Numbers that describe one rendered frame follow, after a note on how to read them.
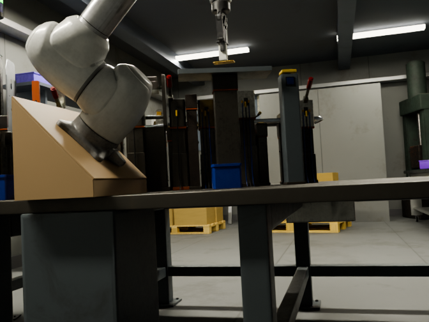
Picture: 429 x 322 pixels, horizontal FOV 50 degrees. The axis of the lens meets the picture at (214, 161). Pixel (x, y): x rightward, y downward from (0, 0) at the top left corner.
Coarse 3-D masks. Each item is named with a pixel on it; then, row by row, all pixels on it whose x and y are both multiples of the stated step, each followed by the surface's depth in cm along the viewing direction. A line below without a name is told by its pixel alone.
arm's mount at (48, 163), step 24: (24, 120) 131; (48, 120) 136; (72, 120) 153; (24, 144) 130; (48, 144) 128; (72, 144) 134; (24, 168) 130; (48, 168) 128; (72, 168) 126; (96, 168) 132; (120, 168) 147; (24, 192) 130; (48, 192) 128; (72, 192) 126; (96, 192) 126; (120, 192) 139; (144, 192) 156
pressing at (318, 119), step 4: (316, 116) 212; (320, 116) 213; (256, 120) 210; (260, 120) 210; (264, 120) 211; (268, 120) 211; (272, 120) 211; (276, 120) 211; (316, 120) 222; (320, 120) 219; (160, 124) 211; (168, 124) 208; (268, 124) 228; (272, 124) 228; (276, 124) 229
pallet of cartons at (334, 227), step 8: (320, 176) 615; (328, 176) 611; (336, 176) 634; (288, 224) 633; (320, 224) 696; (328, 224) 690; (336, 224) 603; (344, 224) 635; (272, 232) 643; (280, 232) 637; (288, 232) 632; (312, 232) 617; (320, 232) 612; (328, 232) 607; (336, 232) 602
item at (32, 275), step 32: (32, 224) 134; (64, 224) 131; (96, 224) 128; (128, 224) 136; (32, 256) 133; (64, 256) 131; (96, 256) 128; (128, 256) 135; (32, 288) 133; (64, 288) 130; (96, 288) 128; (128, 288) 133; (32, 320) 133; (64, 320) 130; (96, 320) 127; (128, 320) 132
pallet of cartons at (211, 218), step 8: (184, 208) 685; (192, 208) 680; (200, 208) 676; (208, 208) 681; (216, 208) 709; (176, 216) 689; (184, 216) 684; (192, 216) 680; (200, 216) 676; (208, 216) 679; (216, 216) 706; (176, 224) 688; (184, 224) 684; (192, 224) 680; (200, 224) 675; (208, 224) 674; (216, 224) 700; (224, 224) 732; (176, 232) 687; (184, 232) 691; (192, 232) 685; (200, 232) 679; (208, 232) 670
